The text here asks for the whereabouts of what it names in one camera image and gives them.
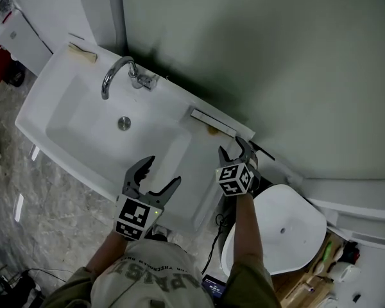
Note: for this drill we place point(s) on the white bathtub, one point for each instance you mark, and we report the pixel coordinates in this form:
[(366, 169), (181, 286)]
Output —
[(285, 229)]

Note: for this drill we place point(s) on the person's white and olive shirt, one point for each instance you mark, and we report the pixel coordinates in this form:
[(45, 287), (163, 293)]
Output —
[(154, 278)]

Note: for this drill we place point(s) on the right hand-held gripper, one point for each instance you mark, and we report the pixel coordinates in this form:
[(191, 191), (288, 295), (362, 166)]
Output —
[(234, 178)]

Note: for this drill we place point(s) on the wooden side box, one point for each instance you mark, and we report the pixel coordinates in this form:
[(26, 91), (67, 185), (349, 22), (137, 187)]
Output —
[(301, 287)]

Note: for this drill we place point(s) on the black shoe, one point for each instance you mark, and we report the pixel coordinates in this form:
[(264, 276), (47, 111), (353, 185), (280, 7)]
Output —
[(14, 79)]

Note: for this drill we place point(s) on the black phone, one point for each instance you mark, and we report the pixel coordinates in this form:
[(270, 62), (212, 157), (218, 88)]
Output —
[(214, 287)]

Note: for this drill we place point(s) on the white water dispenser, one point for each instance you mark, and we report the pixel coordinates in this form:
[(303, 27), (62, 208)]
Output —
[(22, 40)]

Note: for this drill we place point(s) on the white toilet paper roll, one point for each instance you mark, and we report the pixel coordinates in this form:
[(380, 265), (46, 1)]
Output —
[(348, 272)]

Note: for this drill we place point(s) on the chrome faucet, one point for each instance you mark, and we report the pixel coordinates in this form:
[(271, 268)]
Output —
[(115, 71)]

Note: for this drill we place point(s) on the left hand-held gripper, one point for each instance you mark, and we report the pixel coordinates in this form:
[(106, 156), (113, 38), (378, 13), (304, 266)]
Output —
[(133, 217)]

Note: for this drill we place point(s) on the person's right forearm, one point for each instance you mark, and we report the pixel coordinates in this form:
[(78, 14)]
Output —
[(247, 229)]

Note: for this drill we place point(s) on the beige bar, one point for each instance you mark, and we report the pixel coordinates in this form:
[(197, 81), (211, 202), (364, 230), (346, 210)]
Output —
[(81, 54)]

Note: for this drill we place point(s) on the green brush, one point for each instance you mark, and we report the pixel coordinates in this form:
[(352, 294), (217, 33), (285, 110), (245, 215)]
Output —
[(327, 249)]

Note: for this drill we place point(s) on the round gold cap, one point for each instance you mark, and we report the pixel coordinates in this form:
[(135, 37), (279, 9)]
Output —
[(213, 131)]

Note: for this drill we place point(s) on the white ceramic sink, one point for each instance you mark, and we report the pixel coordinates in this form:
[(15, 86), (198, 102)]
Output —
[(93, 124)]

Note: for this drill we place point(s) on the person's left forearm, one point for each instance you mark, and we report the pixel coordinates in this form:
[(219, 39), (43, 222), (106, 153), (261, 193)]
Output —
[(107, 255)]

